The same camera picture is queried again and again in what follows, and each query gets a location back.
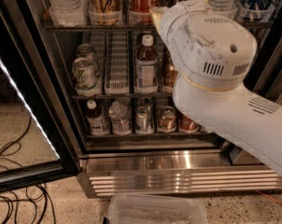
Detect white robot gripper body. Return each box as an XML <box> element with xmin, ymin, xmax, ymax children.
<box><xmin>157</xmin><ymin>0</ymin><xmax>257</xmax><ymax>91</ymax></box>

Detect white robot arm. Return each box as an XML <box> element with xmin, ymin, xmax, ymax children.
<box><xmin>149</xmin><ymin>0</ymin><xmax>282</xmax><ymax>176</ymax></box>

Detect red coca-cola can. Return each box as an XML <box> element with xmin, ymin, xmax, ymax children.
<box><xmin>131</xmin><ymin>0</ymin><xmax>159</xmax><ymax>24</ymax></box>

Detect front gold can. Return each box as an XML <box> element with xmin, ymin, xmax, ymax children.
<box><xmin>162</xmin><ymin>48</ymin><xmax>178</xmax><ymax>93</ymax></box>

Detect gold can top shelf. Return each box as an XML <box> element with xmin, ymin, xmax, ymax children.
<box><xmin>89</xmin><ymin>0</ymin><xmax>121</xmax><ymax>25</ymax></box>

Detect gold can shelf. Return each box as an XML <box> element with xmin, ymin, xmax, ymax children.
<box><xmin>159</xmin><ymin>105</ymin><xmax>176</xmax><ymax>132</ymax></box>
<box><xmin>89</xmin><ymin>0</ymin><xmax>121</xmax><ymax>25</ymax></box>

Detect blue can top shelf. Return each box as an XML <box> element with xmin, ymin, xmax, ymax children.
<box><xmin>236</xmin><ymin>0</ymin><xmax>274</xmax><ymax>21</ymax></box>

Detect stainless steel fridge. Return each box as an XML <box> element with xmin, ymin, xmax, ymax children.
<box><xmin>0</xmin><ymin>0</ymin><xmax>282</xmax><ymax>200</ymax></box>

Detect rear 7up can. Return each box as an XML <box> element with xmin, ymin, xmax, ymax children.
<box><xmin>76</xmin><ymin>43</ymin><xmax>100</xmax><ymax>76</ymax></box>

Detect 7up can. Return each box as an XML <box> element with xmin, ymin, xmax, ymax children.
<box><xmin>76</xmin><ymin>43</ymin><xmax>100</xmax><ymax>76</ymax></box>
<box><xmin>72</xmin><ymin>58</ymin><xmax>97</xmax><ymax>96</ymax></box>

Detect red can bottom shelf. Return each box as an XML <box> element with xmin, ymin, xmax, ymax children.
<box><xmin>179</xmin><ymin>114</ymin><xmax>199</xmax><ymax>133</ymax></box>

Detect gold can bottom shelf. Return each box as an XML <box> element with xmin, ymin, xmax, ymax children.
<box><xmin>159</xmin><ymin>105</ymin><xmax>176</xmax><ymax>132</ymax></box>

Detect front 7up can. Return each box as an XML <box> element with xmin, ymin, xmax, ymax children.
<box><xmin>72</xmin><ymin>58</ymin><xmax>97</xmax><ymax>96</ymax></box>

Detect silver can bottom shelf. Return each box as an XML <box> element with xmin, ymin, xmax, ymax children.
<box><xmin>135</xmin><ymin>106</ymin><xmax>154</xmax><ymax>134</ymax></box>

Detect black glass fridge door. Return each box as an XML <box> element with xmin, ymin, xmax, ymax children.
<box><xmin>0</xmin><ymin>0</ymin><xmax>79</xmax><ymax>193</ymax></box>

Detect tea bottle white cap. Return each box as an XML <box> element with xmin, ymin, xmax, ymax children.
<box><xmin>135</xmin><ymin>34</ymin><xmax>158</xmax><ymax>93</ymax></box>

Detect clear water bottle top left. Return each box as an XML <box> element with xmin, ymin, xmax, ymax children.
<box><xmin>49</xmin><ymin>0</ymin><xmax>89</xmax><ymax>27</ymax></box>

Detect small water bottle bottom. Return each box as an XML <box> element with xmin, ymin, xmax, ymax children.
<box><xmin>108</xmin><ymin>101</ymin><xmax>131</xmax><ymax>135</ymax></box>

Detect small tea bottle bottom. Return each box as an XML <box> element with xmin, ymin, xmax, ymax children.
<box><xmin>86</xmin><ymin>99</ymin><xmax>109</xmax><ymax>135</ymax></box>

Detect clear plastic bin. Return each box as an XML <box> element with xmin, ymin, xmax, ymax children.
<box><xmin>104</xmin><ymin>193</ymin><xmax>208</xmax><ymax>224</ymax></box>

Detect orange floor cable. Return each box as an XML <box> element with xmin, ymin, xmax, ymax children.
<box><xmin>256</xmin><ymin>189</ymin><xmax>282</xmax><ymax>207</ymax></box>

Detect black floor cables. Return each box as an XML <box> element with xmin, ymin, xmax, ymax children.
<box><xmin>0</xmin><ymin>115</ymin><xmax>57</xmax><ymax>224</ymax></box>

